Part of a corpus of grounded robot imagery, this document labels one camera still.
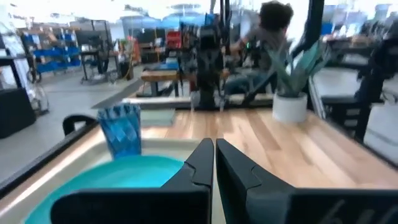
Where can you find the green plant in white pot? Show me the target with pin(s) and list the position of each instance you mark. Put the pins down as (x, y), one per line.
(290, 102)

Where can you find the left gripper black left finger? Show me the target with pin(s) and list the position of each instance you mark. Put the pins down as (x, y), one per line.
(186, 199)

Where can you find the green notebook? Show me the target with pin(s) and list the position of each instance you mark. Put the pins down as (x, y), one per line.
(157, 117)

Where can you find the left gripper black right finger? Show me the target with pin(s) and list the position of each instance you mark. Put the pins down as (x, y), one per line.
(248, 199)

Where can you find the dark metal side table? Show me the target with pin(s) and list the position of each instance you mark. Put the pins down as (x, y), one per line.
(370, 77)

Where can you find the black metal table frame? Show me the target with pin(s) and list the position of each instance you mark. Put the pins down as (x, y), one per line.
(46, 155)

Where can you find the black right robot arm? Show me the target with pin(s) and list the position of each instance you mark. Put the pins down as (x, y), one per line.
(210, 62)

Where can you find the black cabinet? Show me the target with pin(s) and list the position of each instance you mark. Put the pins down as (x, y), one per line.
(14, 112)

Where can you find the person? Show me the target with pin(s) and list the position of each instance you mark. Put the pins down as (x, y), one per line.
(270, 18)

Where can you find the shelf with blue bins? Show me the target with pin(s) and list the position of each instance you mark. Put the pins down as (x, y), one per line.
(53, 53)

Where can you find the beige plastic tray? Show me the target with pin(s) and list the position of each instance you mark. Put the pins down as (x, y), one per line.
(77, 161)

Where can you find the teal round plate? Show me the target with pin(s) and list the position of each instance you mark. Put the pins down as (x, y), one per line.
(124, 174)

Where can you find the wooden workbench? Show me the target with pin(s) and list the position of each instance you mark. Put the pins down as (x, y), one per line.
(161, 76)

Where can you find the blue ribbed cup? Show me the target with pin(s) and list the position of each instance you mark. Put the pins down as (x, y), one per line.
(121, 130)

